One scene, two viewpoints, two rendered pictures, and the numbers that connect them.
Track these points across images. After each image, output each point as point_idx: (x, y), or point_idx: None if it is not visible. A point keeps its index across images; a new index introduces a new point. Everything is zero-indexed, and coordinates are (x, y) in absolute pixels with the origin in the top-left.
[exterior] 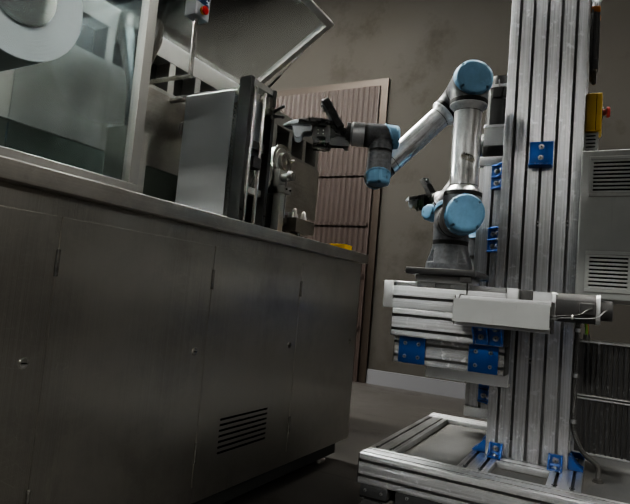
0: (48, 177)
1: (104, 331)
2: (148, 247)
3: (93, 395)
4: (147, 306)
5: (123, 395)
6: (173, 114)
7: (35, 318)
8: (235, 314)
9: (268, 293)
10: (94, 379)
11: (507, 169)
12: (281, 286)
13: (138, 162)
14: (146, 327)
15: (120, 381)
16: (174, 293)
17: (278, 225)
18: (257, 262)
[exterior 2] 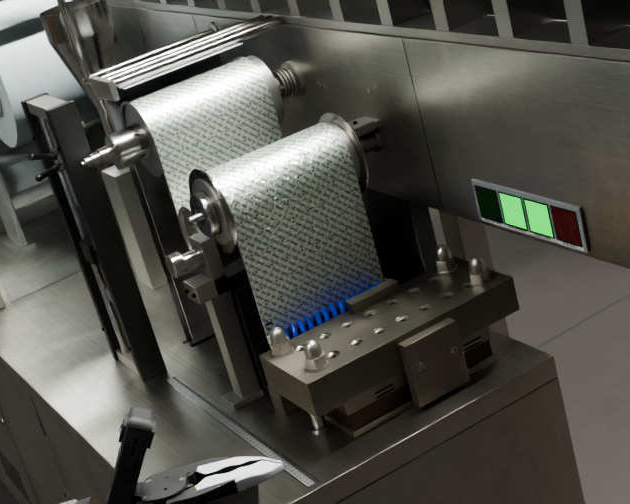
0: None
1: (16, 426)
2: None
3: (34, 472)
4: (22, 421)
5: (46, 488)
6: (271, 54)
7: None
8: (74, 481)
9: (91, 482)
10: (29, 460)
11: None
12: (99, 484)
13: None
14: (30, 440)
15: (40, 475)
16: (28, 420)
17: (225, 362)
18: (62, 428)
